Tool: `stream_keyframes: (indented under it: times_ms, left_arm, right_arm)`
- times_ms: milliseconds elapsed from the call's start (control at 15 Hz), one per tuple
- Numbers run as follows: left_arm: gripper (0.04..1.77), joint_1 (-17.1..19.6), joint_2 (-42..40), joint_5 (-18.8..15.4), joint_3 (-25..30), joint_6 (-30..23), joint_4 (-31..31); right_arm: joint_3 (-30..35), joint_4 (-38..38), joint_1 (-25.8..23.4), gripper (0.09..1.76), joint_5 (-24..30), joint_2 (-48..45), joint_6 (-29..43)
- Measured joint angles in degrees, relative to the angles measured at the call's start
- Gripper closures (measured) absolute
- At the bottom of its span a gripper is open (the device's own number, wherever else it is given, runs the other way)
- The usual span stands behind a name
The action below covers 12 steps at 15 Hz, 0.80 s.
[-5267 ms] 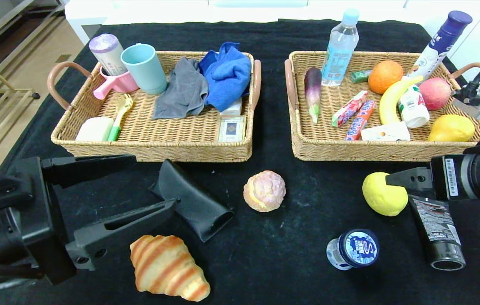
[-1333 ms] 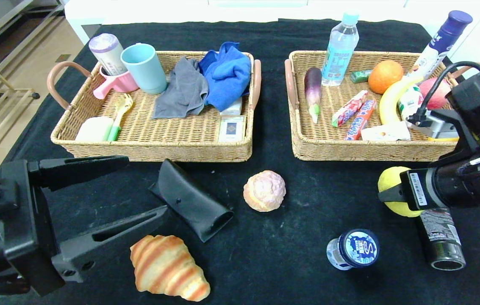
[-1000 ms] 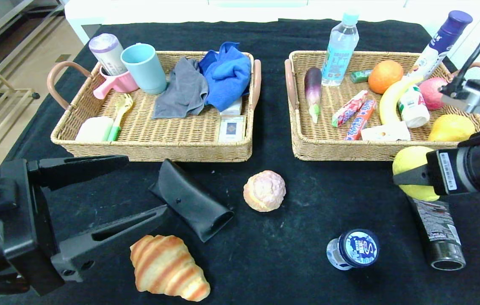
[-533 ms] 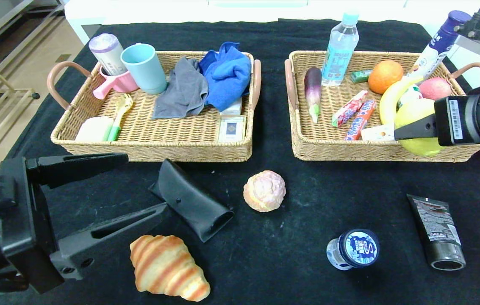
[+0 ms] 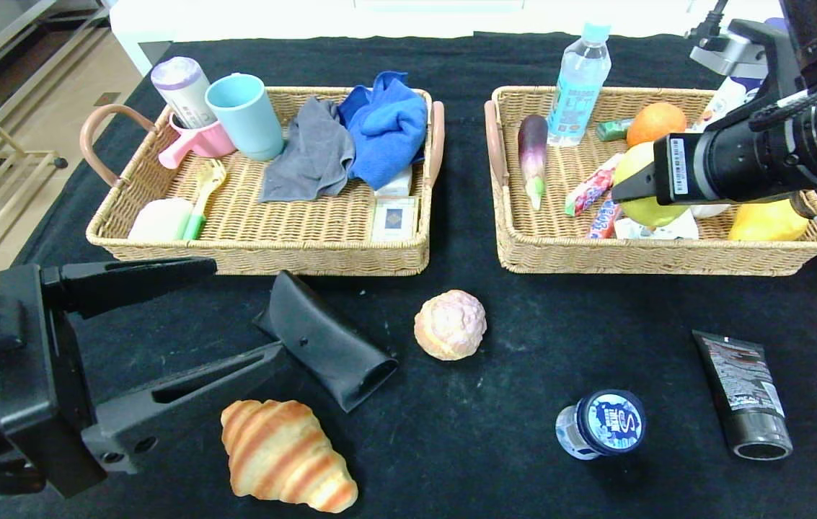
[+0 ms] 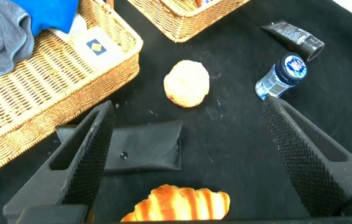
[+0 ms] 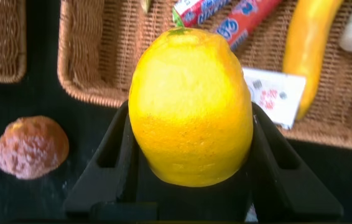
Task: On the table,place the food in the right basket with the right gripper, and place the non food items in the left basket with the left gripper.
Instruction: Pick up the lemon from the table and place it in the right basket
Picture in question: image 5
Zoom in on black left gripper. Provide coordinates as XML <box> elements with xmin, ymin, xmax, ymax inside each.
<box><xmin>0</xmin><ymin>257</ymin><xmax>288</xmax><ymax>500</ymax></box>

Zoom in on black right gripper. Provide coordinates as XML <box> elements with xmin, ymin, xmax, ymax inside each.
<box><xmin>610</xmin><ymin>120</ymin><xmax>769</xmax><ymax>206</ymax></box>

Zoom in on yellow lemon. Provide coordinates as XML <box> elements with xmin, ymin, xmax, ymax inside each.
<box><xmin>612</xmin><ymin>141</ymin><xmax>690</xmax><ymax>229</ymax></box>

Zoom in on black cosmetic tube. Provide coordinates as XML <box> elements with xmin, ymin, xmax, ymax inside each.
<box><xmin>692</xmin><ymin>329</ymin><xmax>793</xmax><ymax>461</ymax></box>

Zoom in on round cream puff bread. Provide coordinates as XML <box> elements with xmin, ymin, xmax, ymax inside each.
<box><xmin>414</xmin><ymin>290</ymin><xmax>487</xmax><ymax>362</ymax></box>

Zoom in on small jar dark blue lid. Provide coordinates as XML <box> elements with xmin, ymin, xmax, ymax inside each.
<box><xmin>555</xmin><ymin>389</ymin><xmax>646</xmax><ymax>461</ymax></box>

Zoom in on red white candy roll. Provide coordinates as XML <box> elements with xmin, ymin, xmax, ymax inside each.
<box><xmin>565</xmin><ymin>153</ymin><xmax>625</xmax><ymax>217</ymax></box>

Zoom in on orange fruit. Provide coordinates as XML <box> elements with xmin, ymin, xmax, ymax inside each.
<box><xmin>626</xmin><ymin>102</ymin><xmax>688</xmax><ymax>148</ymax></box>

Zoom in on purple eggplant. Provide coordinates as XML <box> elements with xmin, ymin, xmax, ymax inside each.
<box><xmin>517</xmin><ymin>114</ymin><xmax>549</xmax><ymax>212</ymax></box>

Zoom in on clear water bottle blue label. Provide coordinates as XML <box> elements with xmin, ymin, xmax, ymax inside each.
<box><xmin>547</xmin><ymin>23</ymin><xmax>612</xmax><ymax>147</ymax></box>

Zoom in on pale white soap bar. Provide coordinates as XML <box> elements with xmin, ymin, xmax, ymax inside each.
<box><xmin>127</xmin><ymin>198</ymin><xmax>195</xmax><ymax>241</ymax></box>

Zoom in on white bottle purple cap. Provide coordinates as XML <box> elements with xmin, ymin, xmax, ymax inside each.
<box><xmin>697</xmin><ymin>76</ymin><xmax>766</xmax><ymax>134</ymax></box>

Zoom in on yellow pear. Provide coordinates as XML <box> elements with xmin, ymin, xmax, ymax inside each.
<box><xmin>728</xmin><ymin>198</ymin><xmax>811</xmax><ymax>242</ymax></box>

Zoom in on striped golden croissant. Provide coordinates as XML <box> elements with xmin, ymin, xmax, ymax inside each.
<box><xmin>221</xmin><ymin>399</ymin><xmax>360</xmax><ymax>514</ymax></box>

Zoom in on black leather glasses case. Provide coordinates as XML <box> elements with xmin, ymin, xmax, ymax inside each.
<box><xmin>255</xmin><ymin>270</ymin><xmax>400</xmax><ymax>413</ymax></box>

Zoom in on plain white small box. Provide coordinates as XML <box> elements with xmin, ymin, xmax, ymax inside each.
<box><xmin>375</xmin><ymin>164</ymin><xmax>414</xmax><ymax>198</ymax></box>

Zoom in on light blue plastic cup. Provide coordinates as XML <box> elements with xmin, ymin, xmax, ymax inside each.
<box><xmin>205</xmin><ymin>73</ymin><xmax>286</xmax><ymax>162</ymax></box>

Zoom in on grey cloth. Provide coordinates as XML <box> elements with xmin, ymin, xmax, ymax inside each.
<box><xmin>260</xmin><ymin>96</ymin><xmax>356</xmax><ymax>203</ymax></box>

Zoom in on card box blue diamond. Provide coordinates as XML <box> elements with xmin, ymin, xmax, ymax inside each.
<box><xmin>371</xmin><ymin>196</ymin><xmax>420</xmax><ymax>243</ymax></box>

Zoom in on white tumbler lilac lid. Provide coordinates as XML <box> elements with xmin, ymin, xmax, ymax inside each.
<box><xmin>151</xmin><ymin>56</ymin><xmax>218</xmax><ymax>130</ymax></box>

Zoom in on blue cloth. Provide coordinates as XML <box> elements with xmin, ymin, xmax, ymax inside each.
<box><xmin>337</xmin><ymin>71</ymin><xmax>429</xmax><ymax>190</ymax></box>

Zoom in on black table cloth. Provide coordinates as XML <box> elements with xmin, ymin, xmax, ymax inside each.
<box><xmin>0</xmin><ymin>32</ymin><xmax>817</xmax><ymax>519</ymax></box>

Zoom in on white background table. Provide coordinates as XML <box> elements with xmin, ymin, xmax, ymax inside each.
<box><xmin>111</xmin><ymin>0</ymin><xmax>784</xmax><ymax>79</ymax></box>

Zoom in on woven wicker basket brown handles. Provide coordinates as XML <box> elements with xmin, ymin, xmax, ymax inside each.
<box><xmin>80</xmin><ymin>86</ymin><xmax>446</xmax><ymax>277</ymax></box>
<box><xmin>484</xmin><ymin>86</ymin><xmax>817</xmax><ymax>277</ymax></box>

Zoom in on yellow fork green handle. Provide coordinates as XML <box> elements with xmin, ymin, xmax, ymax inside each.
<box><xmin>182</xmin><ymin>159</ymin><xmax>228</xmax><ymax>241</ymax></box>

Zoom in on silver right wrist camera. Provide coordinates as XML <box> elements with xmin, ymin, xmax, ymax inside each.
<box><xmin>689</xmin><ymin>20</ymin><xmax>784</xmax><ymax>79</ymax></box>

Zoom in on black smooth camera cable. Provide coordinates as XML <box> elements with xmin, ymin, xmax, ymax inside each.
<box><xmin>697</xmin><ymin>0</ymin><xmax>730</xmax><ymax>37</ymax></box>

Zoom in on black braided cable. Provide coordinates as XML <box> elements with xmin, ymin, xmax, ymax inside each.
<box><xmin>747</xmin><ymin>63</ymin><xmax>817</xmax><ymax>132</ymax></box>

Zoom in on pink cup with handle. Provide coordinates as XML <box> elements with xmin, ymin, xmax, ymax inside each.
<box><xmin>158</xmin><ymin>114</ymin><xmax>237</xmax><ymax>170</ymax></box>

